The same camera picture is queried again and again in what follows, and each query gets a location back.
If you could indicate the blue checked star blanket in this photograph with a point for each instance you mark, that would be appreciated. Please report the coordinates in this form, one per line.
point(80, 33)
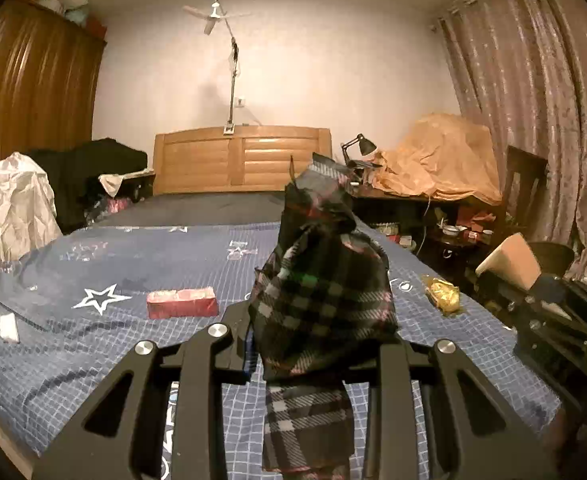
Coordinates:
point(123, 360)

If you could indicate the grey bed sheet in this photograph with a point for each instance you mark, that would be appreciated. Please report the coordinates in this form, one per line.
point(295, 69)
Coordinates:
point(198, 207)

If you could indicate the dark wooden chair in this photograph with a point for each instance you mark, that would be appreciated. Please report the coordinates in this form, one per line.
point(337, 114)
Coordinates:
point(523, 180)

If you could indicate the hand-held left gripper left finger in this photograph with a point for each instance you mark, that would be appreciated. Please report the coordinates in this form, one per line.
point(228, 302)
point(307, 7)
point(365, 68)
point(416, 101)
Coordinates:
point(228, 332)

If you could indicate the wooden headboard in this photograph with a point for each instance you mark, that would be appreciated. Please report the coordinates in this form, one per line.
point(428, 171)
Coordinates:
point(198, 160)

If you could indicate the white crumpled cloth cover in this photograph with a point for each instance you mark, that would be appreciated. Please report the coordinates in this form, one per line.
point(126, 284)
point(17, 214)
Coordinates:
point(8, 210)

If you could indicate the dark plaid cloth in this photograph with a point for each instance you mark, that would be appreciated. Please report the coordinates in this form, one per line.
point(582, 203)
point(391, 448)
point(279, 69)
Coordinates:
point(318, 300)

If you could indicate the yellow snack packet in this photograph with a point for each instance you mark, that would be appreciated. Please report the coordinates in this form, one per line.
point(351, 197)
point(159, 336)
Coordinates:
point(442, 295)

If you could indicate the grey patterned curtain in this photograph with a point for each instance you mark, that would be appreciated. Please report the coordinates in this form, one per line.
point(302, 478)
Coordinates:
point(523, 85)

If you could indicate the small white paper piece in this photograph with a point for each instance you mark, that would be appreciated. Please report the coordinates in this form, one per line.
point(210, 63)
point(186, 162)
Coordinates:
point(8, 327)

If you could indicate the pale green bag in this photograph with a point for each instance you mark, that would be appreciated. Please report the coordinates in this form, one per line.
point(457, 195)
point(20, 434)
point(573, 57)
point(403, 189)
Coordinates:
point(79, 16)

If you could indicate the white bowl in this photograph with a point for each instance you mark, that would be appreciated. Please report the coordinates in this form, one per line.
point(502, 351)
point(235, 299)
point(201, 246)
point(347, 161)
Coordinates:
point(451, 230)

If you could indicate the white wall socket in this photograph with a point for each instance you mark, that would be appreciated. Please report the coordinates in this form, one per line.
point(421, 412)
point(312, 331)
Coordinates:
point(240, 102)

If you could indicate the pink patterned item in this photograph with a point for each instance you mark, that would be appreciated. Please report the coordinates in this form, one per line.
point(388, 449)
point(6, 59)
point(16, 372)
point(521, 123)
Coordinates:
point(119, 205)

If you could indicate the black desk lamp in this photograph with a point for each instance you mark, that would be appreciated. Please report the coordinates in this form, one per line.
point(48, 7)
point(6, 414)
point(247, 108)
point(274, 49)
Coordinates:
point(366, 145)

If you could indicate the black clothing pile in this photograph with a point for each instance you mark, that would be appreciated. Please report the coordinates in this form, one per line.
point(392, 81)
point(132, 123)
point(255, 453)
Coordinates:
point(88, 165)

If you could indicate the orange cloth cover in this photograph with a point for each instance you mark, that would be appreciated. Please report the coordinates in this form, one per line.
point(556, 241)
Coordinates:
point(438, 160)

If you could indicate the brown wooden wardrobe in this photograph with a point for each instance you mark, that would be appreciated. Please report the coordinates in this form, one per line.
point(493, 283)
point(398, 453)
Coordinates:
point(28, 85)

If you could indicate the long red box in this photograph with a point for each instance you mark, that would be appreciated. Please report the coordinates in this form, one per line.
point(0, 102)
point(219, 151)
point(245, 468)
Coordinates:
point(181, 303)

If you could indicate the beige cardboard piece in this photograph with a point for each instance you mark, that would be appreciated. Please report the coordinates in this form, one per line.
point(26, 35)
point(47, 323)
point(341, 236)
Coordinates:
point(511, 260)

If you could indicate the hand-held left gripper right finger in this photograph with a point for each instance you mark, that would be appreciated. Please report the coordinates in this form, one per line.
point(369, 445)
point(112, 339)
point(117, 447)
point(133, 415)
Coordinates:
point(398, 360)

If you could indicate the small white cloth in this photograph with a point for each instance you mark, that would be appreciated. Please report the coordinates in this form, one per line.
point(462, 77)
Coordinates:
point(112, 184)

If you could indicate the small dark wooden table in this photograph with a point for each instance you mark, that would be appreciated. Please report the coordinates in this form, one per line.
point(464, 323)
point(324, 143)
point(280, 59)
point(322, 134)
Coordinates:
point(448, 252)

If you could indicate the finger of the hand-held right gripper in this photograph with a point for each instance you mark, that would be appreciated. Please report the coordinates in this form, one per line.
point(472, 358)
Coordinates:
point(496, 296)
point(548, 287)

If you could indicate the red storage box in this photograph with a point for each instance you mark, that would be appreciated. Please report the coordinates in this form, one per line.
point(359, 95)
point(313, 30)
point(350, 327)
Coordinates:
point(97, 27)

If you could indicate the white ceiling fan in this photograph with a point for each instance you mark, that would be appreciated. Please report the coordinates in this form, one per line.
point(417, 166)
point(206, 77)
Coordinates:
point(213, 12)

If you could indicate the dark wooden desk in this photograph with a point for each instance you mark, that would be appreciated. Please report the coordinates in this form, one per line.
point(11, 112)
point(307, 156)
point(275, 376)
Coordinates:
point(398, 205)

